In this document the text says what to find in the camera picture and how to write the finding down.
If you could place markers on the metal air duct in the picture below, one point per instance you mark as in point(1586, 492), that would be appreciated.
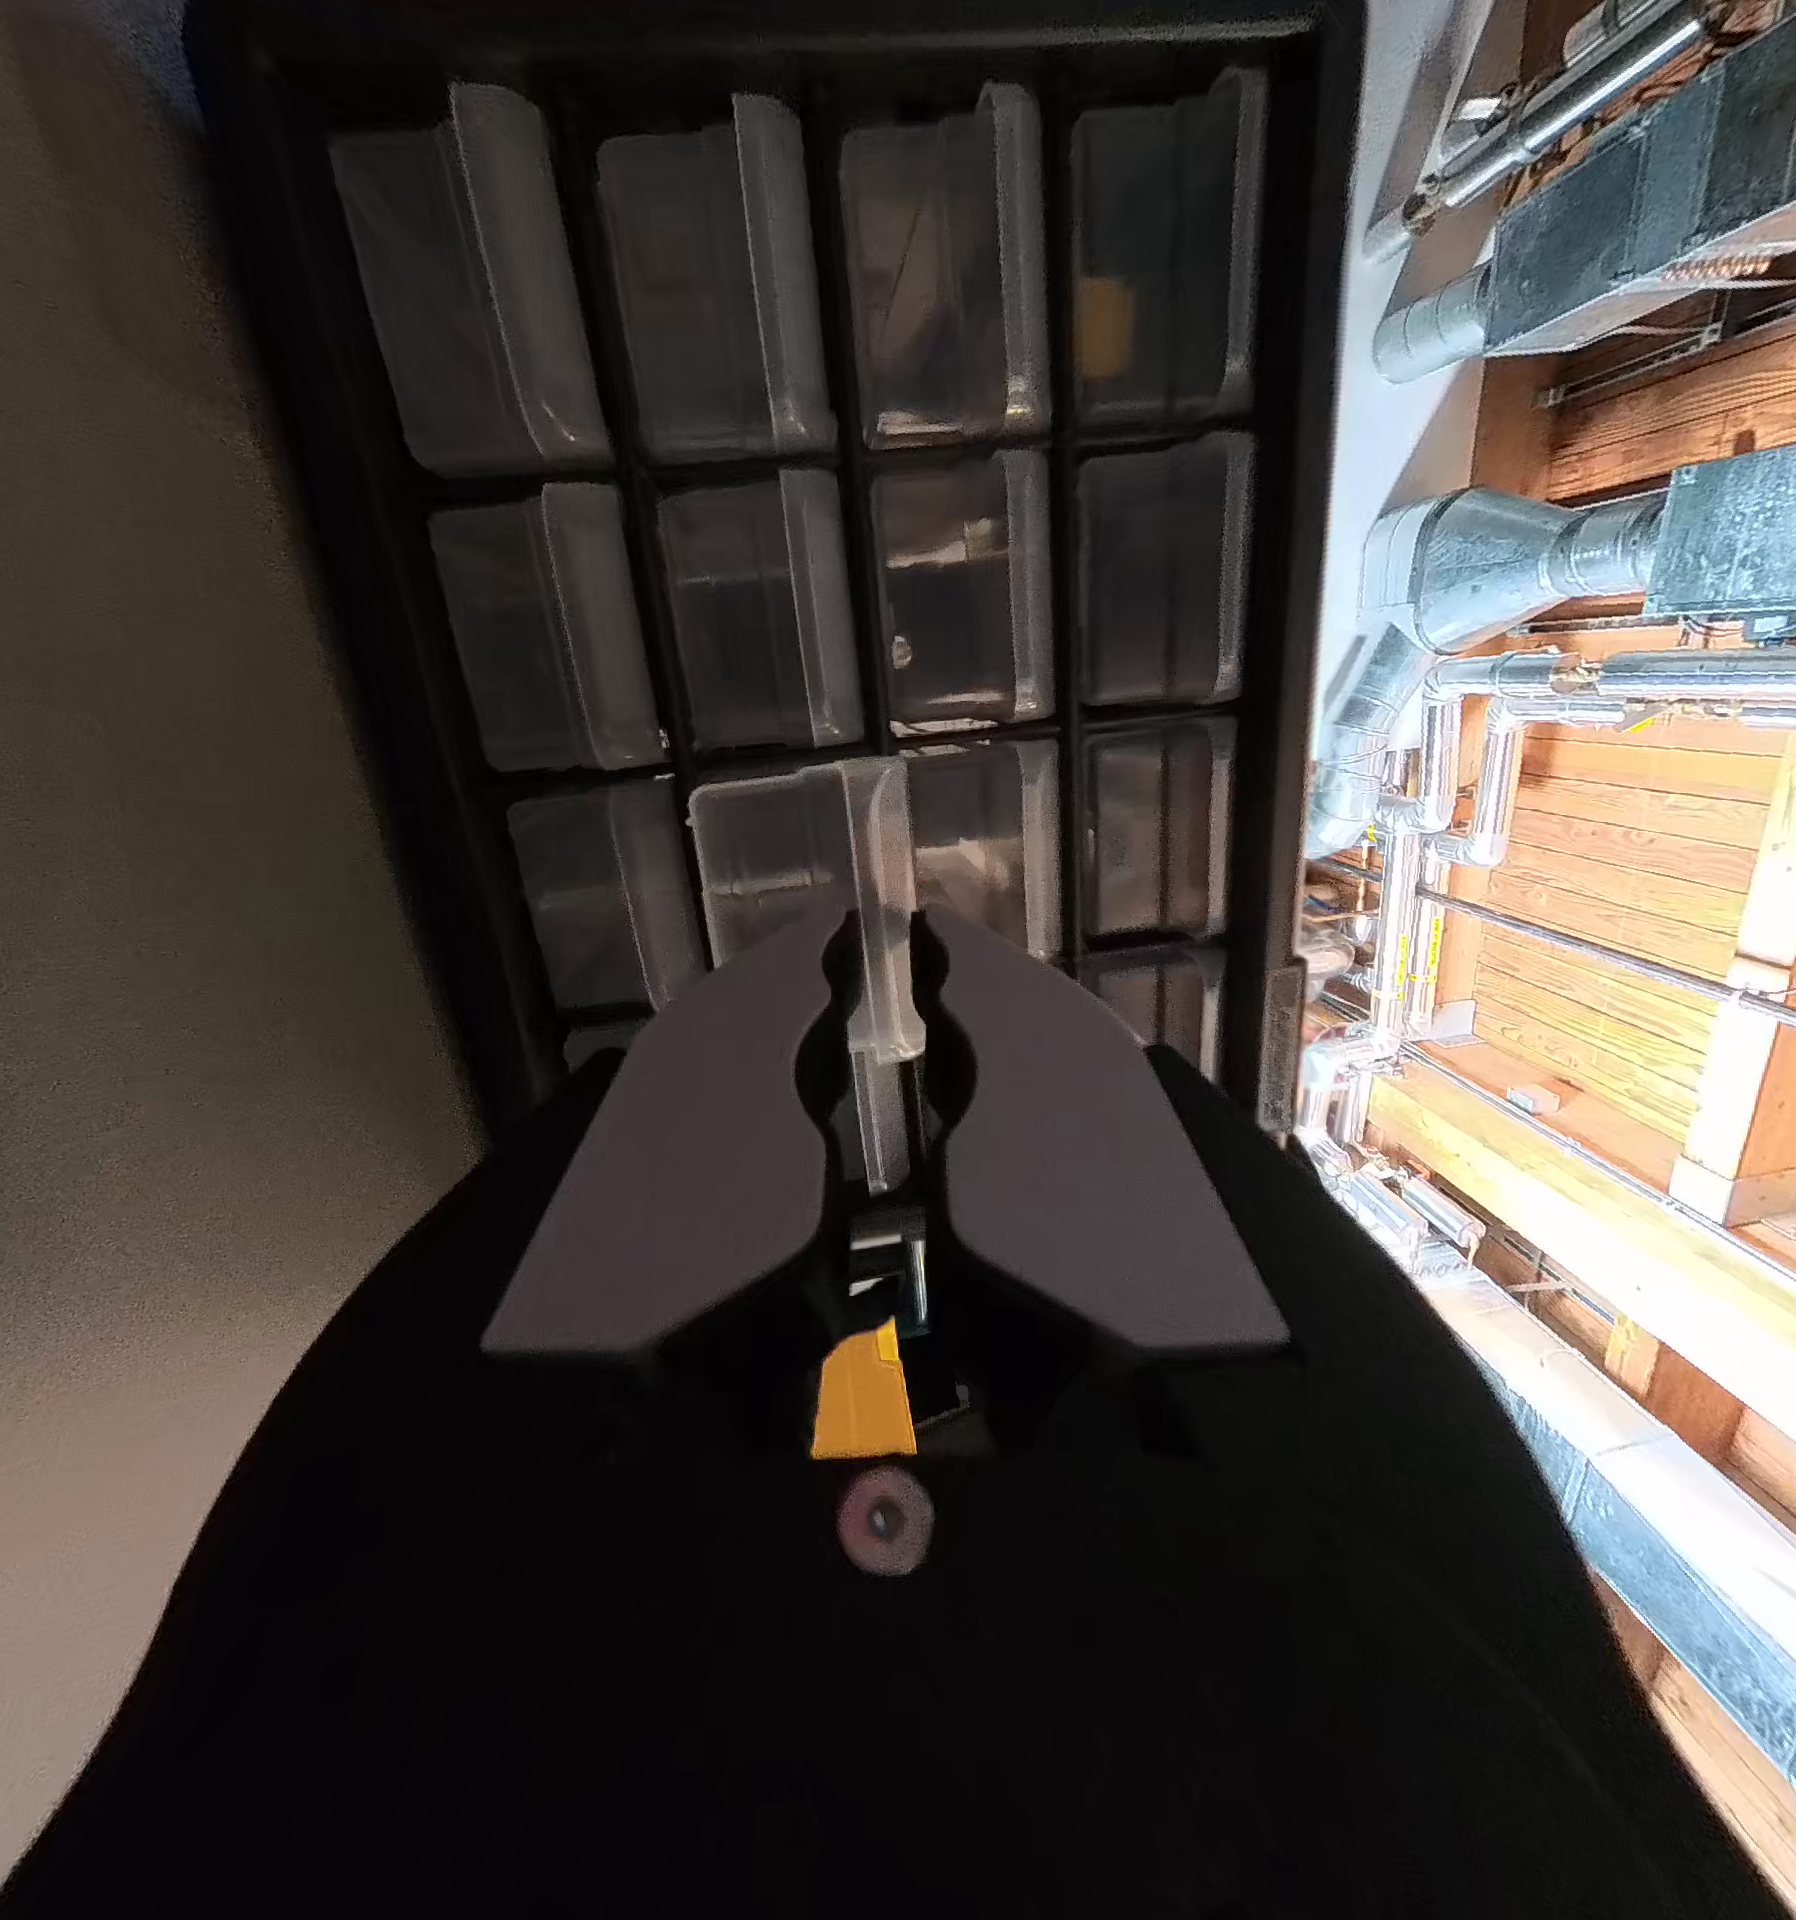
point(1709, 1560)
point(1679, 182)

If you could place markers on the black drawer cabinet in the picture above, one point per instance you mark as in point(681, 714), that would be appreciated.
point(268, 302)

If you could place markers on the yellow plastic bin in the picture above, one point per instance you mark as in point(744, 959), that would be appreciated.
point(856, 1406)

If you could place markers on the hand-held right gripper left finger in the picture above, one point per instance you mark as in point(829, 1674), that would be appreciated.
point(659, 1202)

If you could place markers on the silver pipe bundle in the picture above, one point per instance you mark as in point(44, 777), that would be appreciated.
point(1410, 782)

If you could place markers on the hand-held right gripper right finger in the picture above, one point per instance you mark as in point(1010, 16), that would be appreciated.
point(1123, 1202)

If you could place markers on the clear plastic drawer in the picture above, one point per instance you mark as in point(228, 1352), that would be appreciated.
point(778, 856)

